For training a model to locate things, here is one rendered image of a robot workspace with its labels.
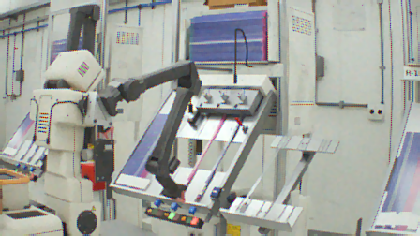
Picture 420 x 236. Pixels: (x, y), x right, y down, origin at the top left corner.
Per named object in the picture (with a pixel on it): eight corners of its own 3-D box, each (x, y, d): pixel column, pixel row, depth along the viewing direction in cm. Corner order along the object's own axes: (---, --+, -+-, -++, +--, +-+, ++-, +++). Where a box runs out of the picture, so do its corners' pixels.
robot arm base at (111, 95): (85, 96, 180) (105, 96, 173) (99, 83, 185) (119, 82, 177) (96, 115, 185) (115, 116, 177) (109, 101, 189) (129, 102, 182)
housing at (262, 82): (272, 105, 264) (261, 85, 256) (198, 102, 295) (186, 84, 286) (277, 94, 268) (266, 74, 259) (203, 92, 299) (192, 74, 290)
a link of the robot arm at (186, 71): (182, 54, 220) (202, 57, 214) (184, 85, 224) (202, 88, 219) (107, 80, 186) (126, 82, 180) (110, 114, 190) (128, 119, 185)
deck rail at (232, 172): (217, 215, 230) (210, 208, 226) (213, 214, 231) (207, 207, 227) (277, 97, 264) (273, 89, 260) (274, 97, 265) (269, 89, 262)
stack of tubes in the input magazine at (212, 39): (264, 60, 260) (263, 9, 259) (187, 62, 292) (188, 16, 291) (277, 62, 270) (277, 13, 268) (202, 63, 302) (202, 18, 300)
